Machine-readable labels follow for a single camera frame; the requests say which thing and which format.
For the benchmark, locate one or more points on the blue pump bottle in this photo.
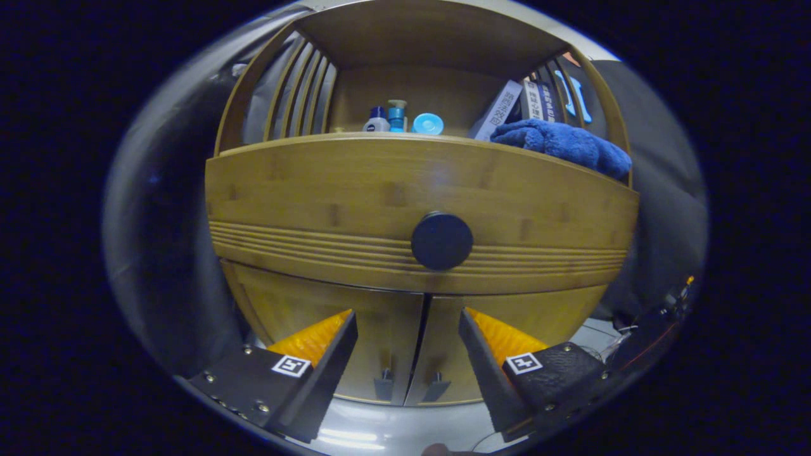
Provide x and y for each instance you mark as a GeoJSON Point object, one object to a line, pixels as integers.
{"type": "Point", "coordinates": [396, 117]}

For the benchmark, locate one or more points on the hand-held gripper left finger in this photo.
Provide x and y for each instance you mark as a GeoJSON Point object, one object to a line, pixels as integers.
{"type": "Point", "coordinates": [329, 373]}

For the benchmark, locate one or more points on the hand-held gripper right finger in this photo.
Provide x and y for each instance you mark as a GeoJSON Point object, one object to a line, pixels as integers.
{"type": "Point", "coordinates": [488, 373]}

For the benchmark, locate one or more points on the wooden cabinet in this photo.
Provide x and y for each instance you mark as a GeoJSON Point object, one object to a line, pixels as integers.
{"type": "Point", "coordinates": [418, 38]}

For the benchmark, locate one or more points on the wooden drawer with black knob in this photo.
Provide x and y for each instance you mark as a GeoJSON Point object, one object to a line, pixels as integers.
{"type": "Point", "coordinates": [317, 190]}

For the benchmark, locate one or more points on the black equipment with orange clamp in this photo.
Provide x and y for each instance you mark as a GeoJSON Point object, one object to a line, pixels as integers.
{"type": "Point", "coordinates": [646, 342]}

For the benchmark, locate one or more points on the dark blue spine book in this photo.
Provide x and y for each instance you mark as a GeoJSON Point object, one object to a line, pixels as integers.
{"type": "Point", "coordinates": [550, 101]}

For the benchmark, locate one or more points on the blue folded towel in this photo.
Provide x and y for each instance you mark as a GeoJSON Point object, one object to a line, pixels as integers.
{"type": "Point", "coordinates": [570, 142]}

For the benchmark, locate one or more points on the white spine book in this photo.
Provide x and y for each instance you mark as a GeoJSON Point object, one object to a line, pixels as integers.
{"type": "Point", "coordinates": [532, 101]}

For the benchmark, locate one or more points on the wooden cabinet door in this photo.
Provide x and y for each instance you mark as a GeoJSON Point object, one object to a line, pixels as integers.
{"type": "Point", "coordinates": [298, 310]}
{"type": "Point", "coordinates": [443, 329]}

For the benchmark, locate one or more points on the blue cosmetic tube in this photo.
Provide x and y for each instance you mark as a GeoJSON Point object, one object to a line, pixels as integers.
{"type": "Point", "coordinates": [427, 124]}

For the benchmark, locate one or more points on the grey leaning book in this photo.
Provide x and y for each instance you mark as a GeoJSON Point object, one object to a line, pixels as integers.
{"type": "Point", "coordinates": [500, 111]}

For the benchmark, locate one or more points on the white lotion bottle blue cap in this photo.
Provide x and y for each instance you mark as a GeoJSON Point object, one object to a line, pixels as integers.
{"type": "Point", "coordinates": [377, 123]}

